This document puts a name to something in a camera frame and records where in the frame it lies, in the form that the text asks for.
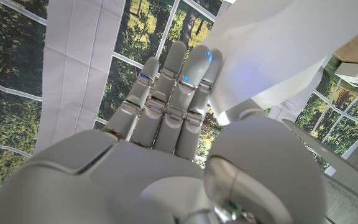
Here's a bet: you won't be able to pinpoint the scissors with grey yellow handles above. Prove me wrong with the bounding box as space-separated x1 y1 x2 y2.
282 118 358 200

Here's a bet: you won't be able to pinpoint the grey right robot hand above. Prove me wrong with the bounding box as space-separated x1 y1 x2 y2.
0 40 326 224

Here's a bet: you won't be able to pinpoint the printed window backdrop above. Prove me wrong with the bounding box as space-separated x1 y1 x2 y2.
0 0 358 197

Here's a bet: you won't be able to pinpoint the white receipt paper strip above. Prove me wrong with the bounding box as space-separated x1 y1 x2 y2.
201 0 358 126

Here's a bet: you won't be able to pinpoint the white outlet box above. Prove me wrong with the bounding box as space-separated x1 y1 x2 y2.
334 61 358 91

